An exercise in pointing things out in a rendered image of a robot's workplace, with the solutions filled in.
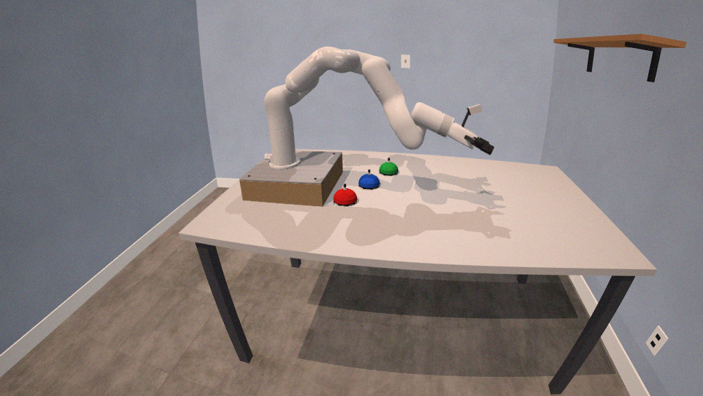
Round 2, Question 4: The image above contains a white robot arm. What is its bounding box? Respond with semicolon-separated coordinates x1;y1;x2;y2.
264;47;453;170

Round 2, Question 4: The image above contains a red dome bell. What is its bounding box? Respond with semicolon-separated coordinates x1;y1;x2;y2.
334;184;357;206

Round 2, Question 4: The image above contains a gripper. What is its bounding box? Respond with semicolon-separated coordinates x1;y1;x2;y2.
445;118;494;155

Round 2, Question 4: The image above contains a blue dome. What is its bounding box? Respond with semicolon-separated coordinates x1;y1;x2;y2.
358;169;380;190

